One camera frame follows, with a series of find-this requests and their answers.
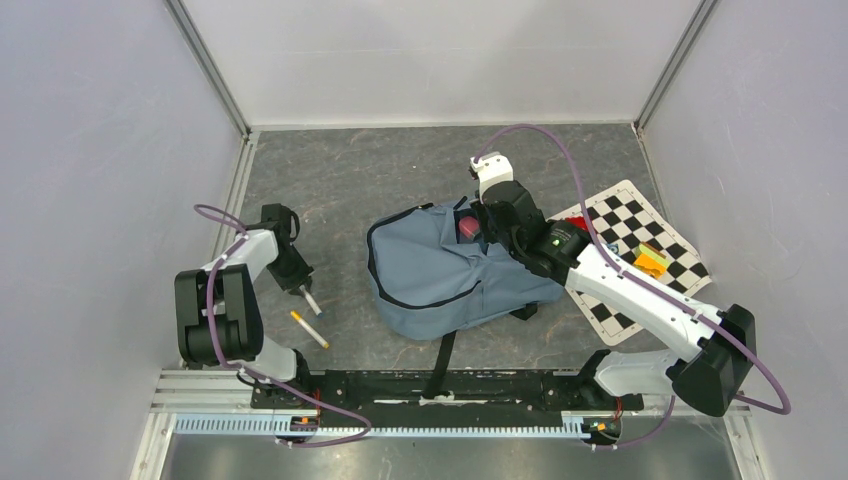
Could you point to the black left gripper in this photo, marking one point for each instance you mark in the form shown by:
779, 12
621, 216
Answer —
301, 277

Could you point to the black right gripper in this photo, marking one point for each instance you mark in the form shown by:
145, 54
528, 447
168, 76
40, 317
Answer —
487, 234

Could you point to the blue cap marker pen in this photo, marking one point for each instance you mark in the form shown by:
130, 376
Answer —
313, 305

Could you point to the pink grey eraser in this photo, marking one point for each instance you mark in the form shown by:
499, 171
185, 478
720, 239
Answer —
468, 228

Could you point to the yellow cap marker pen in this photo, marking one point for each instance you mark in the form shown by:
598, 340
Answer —
314, 334

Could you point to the blue fabric backpack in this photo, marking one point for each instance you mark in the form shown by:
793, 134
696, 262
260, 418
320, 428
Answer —
431, 280

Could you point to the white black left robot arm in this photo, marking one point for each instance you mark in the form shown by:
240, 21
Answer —
218, 318

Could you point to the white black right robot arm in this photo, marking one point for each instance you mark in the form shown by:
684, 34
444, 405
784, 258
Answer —
708, 351

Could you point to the red toy block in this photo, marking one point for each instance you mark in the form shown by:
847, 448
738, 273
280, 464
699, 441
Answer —
580, 222

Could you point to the black white checkered mat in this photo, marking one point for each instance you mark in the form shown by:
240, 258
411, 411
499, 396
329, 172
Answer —
623, 218

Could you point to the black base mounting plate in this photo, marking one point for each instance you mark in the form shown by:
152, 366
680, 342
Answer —
393, 399

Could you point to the orange green toy blocks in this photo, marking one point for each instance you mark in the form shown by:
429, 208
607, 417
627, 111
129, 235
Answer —
650, 261

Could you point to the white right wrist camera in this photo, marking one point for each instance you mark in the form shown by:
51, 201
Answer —
489, 170

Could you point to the slotted cable duct rail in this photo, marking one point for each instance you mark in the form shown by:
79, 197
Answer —
282, 425

